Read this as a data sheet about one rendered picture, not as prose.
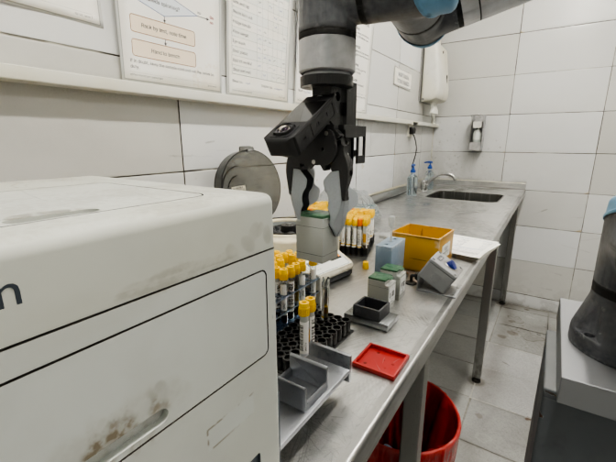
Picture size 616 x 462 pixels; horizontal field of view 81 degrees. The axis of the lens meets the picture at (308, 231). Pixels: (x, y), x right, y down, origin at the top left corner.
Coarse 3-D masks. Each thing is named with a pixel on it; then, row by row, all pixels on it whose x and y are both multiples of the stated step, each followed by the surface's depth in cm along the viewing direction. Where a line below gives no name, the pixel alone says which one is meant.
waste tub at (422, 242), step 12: (408, 228) 108; (420, 228) 107; (432, 228) 105; (444, 228) 103; (408, 240) 96; (420, 240) 94; (432, 240) 92; (444, 240) 95; (408, 252) 97; (420, 252) 95; (432, 252) 93; (444, 252) 96; (408, 264) 97; (420, 264) 95
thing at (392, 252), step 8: (384, 240) 90; (392, 240) 90; (400, 240) 90; (376, 248) 86; (384, 248) 85; (392, 248) 84; (400, 248) 89; (376, 256) 86; (384, 256) 85; (392, 256) 85; (400, 256) 90; (376, 264) 87; (384, 264) 86; (400, 264) 91
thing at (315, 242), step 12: (300, 228) 51; (312, 228) 50; (324, 228) 49; (300, 240) 52; (312, 240) 50; (324, 240) 50; (336, 240) 52; (300, 252) 52; (312, 252) 51; (324, 252) 50; (336, 252) 53
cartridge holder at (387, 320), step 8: (360, 304) 71; (368, 304) 73; (376, 304) 72; (384, 304) 71; (352, 312) 71; (360, 312) 69; (368, 312) 68; (376, 312) 67; (384, 312) 68; (352, 320) 70; (360, 320) 69; (368, 320) 68; (376, 320) 67; (384, 320) 68; (392, 320) 68; (384, 328) 66
